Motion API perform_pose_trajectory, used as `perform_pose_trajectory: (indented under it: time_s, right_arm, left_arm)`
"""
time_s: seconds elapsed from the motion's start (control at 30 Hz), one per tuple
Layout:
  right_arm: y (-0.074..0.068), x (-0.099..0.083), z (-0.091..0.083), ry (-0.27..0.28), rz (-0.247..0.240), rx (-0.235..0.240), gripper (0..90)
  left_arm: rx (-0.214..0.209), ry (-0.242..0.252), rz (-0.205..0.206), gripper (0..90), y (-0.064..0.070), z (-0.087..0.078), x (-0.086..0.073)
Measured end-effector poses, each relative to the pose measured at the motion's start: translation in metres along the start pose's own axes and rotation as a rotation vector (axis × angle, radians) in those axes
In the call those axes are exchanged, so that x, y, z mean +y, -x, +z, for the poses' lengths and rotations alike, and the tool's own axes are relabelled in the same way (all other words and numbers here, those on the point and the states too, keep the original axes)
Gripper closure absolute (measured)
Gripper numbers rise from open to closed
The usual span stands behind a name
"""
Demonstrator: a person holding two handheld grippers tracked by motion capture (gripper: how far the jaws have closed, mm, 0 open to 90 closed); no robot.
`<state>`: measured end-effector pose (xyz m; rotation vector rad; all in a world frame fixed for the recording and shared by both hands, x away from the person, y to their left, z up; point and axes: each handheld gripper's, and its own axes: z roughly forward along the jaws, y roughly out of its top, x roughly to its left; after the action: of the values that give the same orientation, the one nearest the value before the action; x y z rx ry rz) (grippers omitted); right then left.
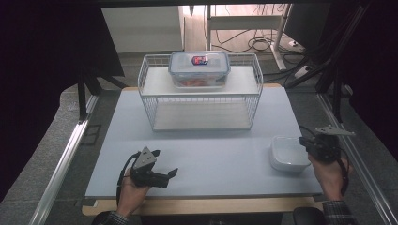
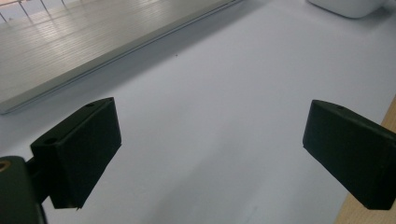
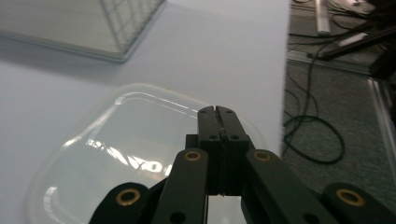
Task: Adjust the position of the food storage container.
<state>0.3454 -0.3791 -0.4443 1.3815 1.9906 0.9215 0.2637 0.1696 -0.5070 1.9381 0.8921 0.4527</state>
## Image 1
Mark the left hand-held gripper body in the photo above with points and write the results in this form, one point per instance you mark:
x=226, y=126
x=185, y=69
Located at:
x=145, y=173

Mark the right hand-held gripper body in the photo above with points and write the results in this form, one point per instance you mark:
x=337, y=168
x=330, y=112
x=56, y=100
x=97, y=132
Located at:
x=327, y=148

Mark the white square bowl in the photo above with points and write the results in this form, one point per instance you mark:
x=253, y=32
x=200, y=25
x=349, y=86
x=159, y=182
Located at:
x=287, y=156

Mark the clear plastic food container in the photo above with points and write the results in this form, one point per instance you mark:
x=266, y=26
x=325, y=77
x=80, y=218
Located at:
x=200, y=70

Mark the person's left hand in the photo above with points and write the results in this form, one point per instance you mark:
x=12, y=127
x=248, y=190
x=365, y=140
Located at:
x=131, y=197

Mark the person's right hand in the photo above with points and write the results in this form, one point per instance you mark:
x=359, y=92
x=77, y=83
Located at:
x=331, y=181

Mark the pale blue table mat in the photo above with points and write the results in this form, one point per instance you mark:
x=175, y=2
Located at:
x=203, y=156

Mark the black metal stand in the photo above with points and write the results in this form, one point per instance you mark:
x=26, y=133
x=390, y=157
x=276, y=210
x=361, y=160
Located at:
x=83, y=97
x=336, y=93

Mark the white power strip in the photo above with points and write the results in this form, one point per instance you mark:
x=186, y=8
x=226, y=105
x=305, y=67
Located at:
x=303, y=72

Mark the dark round object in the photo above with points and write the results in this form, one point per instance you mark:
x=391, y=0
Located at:
x=308, y=216

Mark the dark monitor panel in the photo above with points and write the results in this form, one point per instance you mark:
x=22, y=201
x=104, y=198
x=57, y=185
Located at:
x=305, y=25

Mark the white cabinet panel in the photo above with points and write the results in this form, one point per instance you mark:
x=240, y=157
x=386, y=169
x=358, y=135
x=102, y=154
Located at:
x=142, y=29

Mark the aluminium floor rail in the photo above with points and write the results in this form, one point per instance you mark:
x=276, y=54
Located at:
x=366, y=175
x=59, y=168

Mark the white desk frame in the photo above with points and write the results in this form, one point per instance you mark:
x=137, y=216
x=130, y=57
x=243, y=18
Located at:
x=244, y=22

